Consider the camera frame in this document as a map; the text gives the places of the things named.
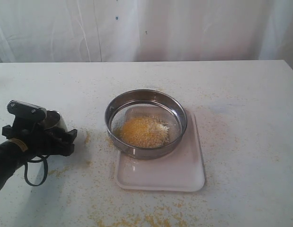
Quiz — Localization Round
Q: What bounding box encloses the stainless steel cup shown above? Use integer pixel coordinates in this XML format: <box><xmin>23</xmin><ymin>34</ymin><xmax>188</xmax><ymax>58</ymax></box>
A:
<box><xmin>39</xmin><ymin>110</ymin><xmax>67</xmax><ymax>131</ymax></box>

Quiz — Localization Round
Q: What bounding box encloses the white backdrop curtain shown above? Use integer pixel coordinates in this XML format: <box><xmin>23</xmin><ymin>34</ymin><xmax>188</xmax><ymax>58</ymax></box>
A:
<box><xmin>0</xmin><ymin>0</ymin><xmax>293</xmax><ymax>62</ymax></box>

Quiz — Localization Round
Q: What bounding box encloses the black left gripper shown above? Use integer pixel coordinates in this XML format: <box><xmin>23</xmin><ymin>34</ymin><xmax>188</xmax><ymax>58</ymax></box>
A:
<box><xmin>2</xmin><ymin>116</ymin><xmax>78</xmax><ymax>159</ymax></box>

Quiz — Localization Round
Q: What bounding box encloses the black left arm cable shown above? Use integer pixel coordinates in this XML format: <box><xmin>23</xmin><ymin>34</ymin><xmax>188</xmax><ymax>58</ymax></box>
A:
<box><xmin>24</xmin><ymin>155</ymin><xmax>48</xmax><ymax>187</ymax></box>

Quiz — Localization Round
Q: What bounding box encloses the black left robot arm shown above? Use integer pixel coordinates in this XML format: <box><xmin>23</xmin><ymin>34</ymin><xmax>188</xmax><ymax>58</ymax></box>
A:
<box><xmin>0</xmin><ymin>117</ymin><xmax>78</xmax><ymax>190</ymax></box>

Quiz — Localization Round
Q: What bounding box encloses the round stainless steel sieve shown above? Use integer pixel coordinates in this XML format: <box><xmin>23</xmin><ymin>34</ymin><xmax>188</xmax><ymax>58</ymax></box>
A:
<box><xmin>105</xmin><ymin>89</ymin><xmax>188</xmax><ymax>160</ymax></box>

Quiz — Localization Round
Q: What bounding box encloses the white plastic tray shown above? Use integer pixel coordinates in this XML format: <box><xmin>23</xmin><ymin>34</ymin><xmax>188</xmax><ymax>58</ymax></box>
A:
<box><xmin>115</xmin><ymin>109</ymin><xmax>205</xmax><ymax>192</ymax></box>

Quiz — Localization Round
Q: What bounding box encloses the yellow white grain pile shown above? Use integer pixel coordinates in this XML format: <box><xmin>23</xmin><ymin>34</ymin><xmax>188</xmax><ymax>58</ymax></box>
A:
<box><xmin>114</xmin><ymin>116</ymin><xmax>169</xmax><ymax>148</ymax></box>

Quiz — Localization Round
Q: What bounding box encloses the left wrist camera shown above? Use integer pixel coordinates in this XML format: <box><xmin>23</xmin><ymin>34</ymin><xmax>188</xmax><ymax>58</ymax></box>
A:
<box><xmin>7</xmin><ymin>100</ymin><xmax>47</xmax><ymax>122</ymax></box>

